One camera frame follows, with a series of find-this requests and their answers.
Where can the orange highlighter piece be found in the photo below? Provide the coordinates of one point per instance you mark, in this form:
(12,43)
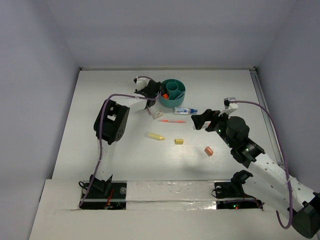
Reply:
(208,151)

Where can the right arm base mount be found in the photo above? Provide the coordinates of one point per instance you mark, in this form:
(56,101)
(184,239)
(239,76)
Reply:
(230,195)

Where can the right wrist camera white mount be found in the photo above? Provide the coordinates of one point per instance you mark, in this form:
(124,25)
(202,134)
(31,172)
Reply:
(230,105)

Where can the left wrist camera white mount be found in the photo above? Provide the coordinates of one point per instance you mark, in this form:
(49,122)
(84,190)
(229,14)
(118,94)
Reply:
(141,82)

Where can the yellow highlighter cap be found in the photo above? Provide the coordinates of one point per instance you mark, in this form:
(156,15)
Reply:
(179,141)

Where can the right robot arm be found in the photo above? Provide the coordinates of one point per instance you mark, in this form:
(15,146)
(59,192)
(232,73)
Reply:
(266,180)

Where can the teal round compartment organizer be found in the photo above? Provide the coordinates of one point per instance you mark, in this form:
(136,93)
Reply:
(174,87)

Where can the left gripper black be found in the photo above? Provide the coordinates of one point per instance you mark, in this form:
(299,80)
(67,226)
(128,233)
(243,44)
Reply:
(152,88)

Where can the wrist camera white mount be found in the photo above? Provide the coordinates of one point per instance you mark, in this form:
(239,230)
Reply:
(230,105)
(141,82)

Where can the black orange highlighter marker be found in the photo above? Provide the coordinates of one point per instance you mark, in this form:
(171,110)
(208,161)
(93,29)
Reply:
(164,92)

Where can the metal rail table edge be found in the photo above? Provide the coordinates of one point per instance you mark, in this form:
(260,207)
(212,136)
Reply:
(268,122)

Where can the yellow highlighter body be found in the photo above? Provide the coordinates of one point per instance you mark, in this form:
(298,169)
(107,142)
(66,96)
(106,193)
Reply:
(154,136)

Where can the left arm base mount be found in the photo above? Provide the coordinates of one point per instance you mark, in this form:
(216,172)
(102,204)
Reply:
(103,195)

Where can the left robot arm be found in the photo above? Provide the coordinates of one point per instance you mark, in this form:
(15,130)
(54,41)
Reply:
(110,126)

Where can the white eraser in sleeve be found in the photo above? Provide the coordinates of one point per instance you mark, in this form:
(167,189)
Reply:
(157,114)

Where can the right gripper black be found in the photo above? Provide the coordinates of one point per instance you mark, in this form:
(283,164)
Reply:
(199,119)

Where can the clear spray bottle blue cap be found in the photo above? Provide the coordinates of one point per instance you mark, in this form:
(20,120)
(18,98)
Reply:
(184,111)

